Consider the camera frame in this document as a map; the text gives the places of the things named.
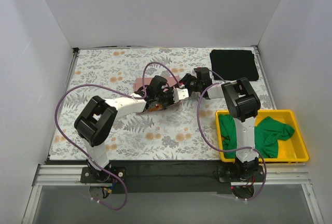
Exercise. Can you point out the folded black t shirt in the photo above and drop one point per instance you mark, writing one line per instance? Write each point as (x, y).
(234, 64)

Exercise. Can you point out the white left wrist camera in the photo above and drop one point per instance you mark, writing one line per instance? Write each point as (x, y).
(180, 93)

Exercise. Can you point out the floral patterned table mat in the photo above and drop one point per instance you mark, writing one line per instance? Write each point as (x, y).
(183, 131)

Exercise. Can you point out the green t shirt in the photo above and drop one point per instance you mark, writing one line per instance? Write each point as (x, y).
(267, 134)

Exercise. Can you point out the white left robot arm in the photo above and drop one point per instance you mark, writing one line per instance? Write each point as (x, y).
(97, 118)

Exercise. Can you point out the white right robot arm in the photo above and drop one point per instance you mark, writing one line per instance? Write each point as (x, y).
(243, 105)

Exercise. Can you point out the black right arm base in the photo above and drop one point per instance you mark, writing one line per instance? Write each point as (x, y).
(226, 175)

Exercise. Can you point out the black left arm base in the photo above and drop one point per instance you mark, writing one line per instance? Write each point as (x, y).
(91, 175)

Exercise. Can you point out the pink t shirt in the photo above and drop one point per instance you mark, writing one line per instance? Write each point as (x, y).
(141, 81)

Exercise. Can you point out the yellow plastic bin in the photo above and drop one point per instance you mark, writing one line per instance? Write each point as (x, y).
(291, 150)

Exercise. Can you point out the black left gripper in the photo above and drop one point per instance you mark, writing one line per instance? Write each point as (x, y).
(169, 97)

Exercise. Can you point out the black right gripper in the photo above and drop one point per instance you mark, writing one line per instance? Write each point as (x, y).
(189, 84)

